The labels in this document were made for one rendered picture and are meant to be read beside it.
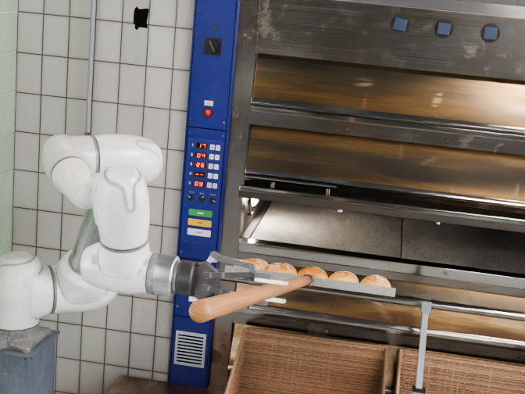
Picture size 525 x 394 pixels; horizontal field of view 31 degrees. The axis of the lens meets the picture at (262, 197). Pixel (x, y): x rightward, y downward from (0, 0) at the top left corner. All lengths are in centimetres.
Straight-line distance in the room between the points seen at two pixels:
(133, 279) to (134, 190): 20
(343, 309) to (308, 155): 60
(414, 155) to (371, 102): 25
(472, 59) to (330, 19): 51
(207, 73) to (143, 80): 25
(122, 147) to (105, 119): 106
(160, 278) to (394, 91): 161
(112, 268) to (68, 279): 93
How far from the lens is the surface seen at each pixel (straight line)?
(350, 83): 338
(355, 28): 336
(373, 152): 342
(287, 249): 352
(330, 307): 356
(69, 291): 294
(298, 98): 338
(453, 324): 357
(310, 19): 337
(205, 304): 122
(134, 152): 252
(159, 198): 357
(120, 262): 199
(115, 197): 192
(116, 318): 376
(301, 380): 362
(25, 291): 293
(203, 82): 342
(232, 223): 353
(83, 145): 249
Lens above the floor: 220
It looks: 14 degrees down
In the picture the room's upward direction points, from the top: 5 degrees clockwise
